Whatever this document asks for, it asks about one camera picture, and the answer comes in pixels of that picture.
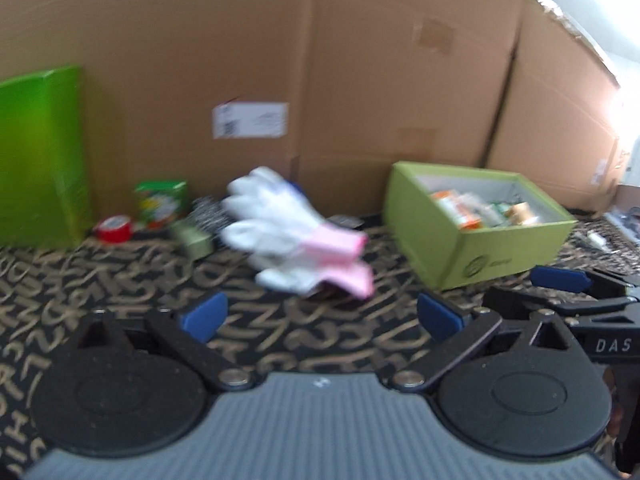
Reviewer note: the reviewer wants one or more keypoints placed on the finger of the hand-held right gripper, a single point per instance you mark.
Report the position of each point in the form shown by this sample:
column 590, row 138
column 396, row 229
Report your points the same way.
column 557, row 279
column 530, row 302

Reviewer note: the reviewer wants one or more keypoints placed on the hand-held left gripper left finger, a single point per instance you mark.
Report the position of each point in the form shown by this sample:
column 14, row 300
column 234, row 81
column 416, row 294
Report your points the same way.
column 204, row 314

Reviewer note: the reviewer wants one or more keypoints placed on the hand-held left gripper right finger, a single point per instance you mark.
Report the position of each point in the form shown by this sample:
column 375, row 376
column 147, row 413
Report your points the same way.
column 440, row 316

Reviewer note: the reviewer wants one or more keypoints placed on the light green box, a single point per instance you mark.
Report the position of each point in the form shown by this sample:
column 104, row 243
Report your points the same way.
column 500, row 255

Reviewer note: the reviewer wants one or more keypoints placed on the copper coloured box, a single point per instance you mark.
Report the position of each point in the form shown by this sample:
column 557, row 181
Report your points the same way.
column 524, row 213

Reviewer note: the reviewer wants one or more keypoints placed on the orange medicine box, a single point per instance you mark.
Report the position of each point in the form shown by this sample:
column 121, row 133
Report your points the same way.
column 457, row 209

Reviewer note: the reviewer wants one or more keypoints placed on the small pale green box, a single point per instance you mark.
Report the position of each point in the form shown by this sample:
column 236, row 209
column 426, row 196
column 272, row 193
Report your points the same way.
column 192, row 242

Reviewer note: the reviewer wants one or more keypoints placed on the black letter-patterned tablecloth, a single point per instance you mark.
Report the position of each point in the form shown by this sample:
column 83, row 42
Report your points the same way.
column 300, row 320

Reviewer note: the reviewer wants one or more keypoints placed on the metal scouring pad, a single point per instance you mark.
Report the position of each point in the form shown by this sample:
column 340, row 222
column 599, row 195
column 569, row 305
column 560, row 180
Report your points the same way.
column 210, row 215

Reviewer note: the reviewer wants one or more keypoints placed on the small green printed box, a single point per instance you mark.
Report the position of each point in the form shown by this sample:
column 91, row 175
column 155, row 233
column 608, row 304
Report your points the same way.
column 160, row 205

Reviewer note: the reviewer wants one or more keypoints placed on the white pink-cuffed glove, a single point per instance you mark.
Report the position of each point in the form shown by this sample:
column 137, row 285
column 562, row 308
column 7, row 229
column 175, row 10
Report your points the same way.
column 280, row 220
column 320, row 277

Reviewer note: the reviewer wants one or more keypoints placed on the red tape roll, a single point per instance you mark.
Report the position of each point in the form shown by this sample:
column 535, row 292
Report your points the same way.
column 114, row 230

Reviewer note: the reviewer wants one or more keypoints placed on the white shipping label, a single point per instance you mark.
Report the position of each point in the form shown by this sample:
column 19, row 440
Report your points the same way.
column 250, row 121

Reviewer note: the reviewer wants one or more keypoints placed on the tall glossy green box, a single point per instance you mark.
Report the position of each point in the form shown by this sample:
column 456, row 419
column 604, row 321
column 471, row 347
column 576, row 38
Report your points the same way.
column 42, row 160

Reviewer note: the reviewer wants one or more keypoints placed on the large brown cardboard box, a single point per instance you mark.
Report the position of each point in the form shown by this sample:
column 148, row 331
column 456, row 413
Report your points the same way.
column 200, row 45

